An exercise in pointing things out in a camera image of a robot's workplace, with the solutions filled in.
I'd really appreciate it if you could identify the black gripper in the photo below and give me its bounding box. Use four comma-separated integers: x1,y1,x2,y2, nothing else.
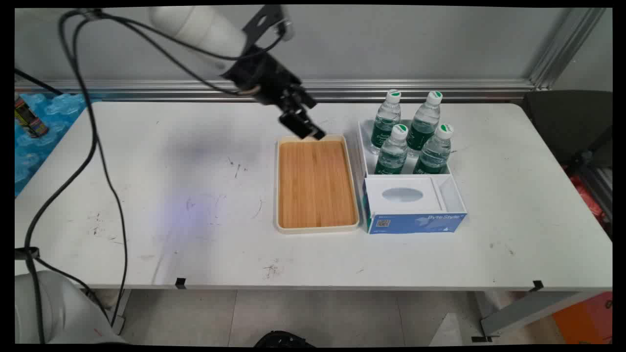
223,45,327,141

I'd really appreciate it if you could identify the small green-label water bottle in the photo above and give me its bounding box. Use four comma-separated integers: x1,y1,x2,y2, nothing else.
374,124,409,175
406,90,444,153
413,123,454,175
370,89,402,151

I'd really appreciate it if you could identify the white robot base link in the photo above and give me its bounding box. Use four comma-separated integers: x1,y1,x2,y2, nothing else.
15,270,125,345

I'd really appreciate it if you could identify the white plastic bottle tray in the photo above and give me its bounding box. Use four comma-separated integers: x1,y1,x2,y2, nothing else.
356,119,453,177

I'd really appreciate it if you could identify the wooden tray with cream rim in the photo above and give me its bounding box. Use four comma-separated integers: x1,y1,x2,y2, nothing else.
275,134,361,234

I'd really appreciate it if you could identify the blue and white box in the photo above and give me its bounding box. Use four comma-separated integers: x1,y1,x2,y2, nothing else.
363,174,468,235

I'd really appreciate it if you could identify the black round object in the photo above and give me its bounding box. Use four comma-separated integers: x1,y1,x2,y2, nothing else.
253,331,314,348

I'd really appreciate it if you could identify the dark grey chair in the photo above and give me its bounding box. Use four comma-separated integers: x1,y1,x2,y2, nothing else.
521,89,613,168

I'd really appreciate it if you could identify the white table leg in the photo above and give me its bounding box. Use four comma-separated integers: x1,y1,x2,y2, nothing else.
95,289,133,336

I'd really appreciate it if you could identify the dark printed can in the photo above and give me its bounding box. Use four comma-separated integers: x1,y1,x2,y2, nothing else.
15,95,49,139

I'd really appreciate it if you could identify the red patterned bag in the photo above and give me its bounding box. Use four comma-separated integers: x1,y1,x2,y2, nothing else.
567,169,612,230

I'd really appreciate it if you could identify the grey table leg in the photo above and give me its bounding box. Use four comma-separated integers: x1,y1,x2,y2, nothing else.
472,291,590,343

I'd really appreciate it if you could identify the orange box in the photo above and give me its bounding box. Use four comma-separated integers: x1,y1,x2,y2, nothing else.
553,292,613,345

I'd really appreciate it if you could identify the horizontal aluminium frame rail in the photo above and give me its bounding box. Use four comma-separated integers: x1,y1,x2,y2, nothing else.
15,78,538,103

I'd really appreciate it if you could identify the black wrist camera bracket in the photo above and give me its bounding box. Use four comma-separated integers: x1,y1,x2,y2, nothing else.
243,5,295,43

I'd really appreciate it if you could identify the thin black cable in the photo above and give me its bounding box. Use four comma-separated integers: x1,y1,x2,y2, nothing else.
71,12,255,328

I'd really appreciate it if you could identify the short black cable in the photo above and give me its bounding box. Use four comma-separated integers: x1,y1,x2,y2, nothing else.
15,68,63,95

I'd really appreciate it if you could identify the thick black cable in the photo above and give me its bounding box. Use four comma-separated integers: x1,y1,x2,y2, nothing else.
23,9,289,345

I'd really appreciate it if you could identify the slanted aluminium frame post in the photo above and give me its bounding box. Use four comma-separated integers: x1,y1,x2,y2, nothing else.
528,7,607,91

